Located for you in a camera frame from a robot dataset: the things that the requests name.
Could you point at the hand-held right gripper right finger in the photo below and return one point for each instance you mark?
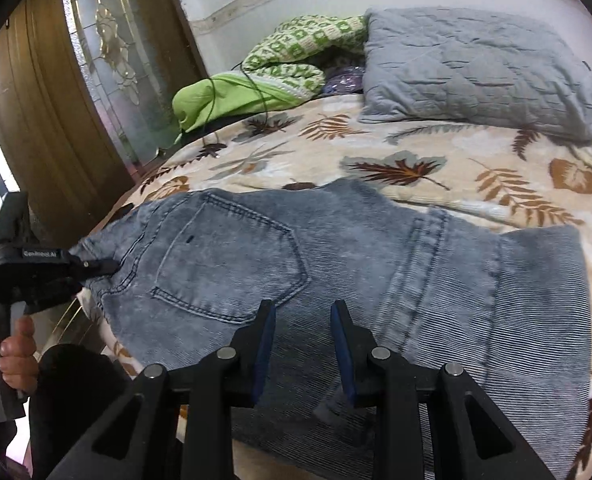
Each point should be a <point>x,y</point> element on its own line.
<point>343,355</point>

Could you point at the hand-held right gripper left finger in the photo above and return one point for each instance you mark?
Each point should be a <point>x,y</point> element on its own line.
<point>263,355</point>

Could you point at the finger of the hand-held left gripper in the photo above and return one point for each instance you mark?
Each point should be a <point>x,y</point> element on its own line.
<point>98,266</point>

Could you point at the grey acid-wash denim pants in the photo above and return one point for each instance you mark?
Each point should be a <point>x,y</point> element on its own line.
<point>376,270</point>

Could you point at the person's left hand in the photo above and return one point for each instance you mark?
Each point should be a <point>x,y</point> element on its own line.
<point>18,360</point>

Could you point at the wooden door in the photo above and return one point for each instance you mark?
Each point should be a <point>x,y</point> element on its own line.
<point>50,110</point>

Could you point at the leaf print bed blanket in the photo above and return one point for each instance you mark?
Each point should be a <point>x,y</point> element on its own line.
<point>426,170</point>

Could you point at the plain lime green cloth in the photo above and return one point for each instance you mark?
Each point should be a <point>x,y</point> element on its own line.
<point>215,100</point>

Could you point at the patterned glass door panel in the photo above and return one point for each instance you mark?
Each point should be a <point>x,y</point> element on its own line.
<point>125,60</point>

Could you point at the purple shiny cloth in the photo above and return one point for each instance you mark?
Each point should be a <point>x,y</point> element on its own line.
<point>345,81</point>

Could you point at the green patterned quilt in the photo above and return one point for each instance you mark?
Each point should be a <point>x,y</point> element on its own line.
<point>306,35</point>

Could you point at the grey quilted pillow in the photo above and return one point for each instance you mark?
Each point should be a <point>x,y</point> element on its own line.
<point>476,70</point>

